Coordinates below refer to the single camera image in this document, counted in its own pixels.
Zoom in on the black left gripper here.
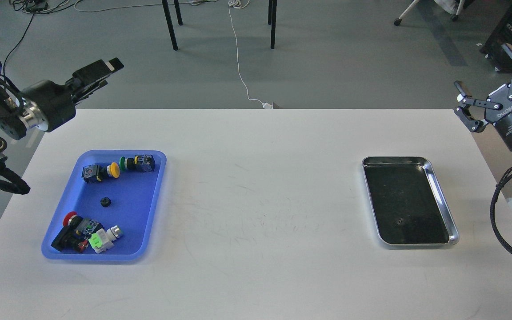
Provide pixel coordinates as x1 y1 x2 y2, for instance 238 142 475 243
20 57 124 133

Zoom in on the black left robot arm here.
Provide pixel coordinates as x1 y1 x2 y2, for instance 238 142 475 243
0 58 124 195

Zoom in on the black chair leg left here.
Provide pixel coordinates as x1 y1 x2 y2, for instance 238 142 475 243
162 0 183 51

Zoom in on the black chair leg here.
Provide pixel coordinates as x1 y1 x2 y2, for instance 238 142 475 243
162 0 183 51
268 0 278 49

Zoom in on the blue plastic tray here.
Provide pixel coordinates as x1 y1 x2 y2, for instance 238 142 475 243
41 150 167 261

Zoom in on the silver metal tray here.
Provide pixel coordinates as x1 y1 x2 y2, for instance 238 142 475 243
362 156 460 248

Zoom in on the black chair leg right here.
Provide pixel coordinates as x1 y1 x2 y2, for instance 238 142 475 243
268 0 278 49

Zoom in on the yellow push button switch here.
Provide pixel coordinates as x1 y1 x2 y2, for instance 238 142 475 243
81 162 120 184

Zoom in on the black floor cable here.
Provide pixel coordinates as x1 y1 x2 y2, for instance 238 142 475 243
0 0 79 80

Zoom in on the green push button switch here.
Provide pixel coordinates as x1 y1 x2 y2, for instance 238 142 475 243
118 154 155 172

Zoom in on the red emergency stop switch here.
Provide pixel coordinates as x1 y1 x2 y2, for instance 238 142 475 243
51 211 104 253

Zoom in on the white green selector switch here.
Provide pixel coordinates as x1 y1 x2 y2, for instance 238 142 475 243
88 225 124 254

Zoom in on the white cable with charger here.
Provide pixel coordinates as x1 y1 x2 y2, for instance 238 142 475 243
228 0 275 110

